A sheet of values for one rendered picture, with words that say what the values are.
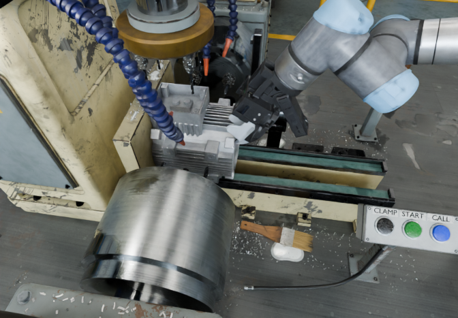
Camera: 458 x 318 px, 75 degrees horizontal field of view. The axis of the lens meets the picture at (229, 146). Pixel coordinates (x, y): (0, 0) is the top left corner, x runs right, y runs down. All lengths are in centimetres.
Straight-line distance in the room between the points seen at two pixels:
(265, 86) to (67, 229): 70
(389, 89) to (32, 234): 94
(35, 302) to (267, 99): 47
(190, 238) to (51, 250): 56
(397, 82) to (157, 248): 43
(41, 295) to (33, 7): 44
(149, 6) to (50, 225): 70
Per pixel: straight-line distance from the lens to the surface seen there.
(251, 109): 57
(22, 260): 100
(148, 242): 48
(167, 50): 54
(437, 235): 69
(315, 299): 84
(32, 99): 61
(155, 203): 50
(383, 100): 51
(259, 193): 83
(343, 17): 48
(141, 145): 69
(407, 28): 62
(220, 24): 96
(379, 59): 50
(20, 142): 73
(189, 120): 68
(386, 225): 65
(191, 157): 71
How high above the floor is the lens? 159
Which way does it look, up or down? 49 degrees down
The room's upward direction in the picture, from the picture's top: straight up
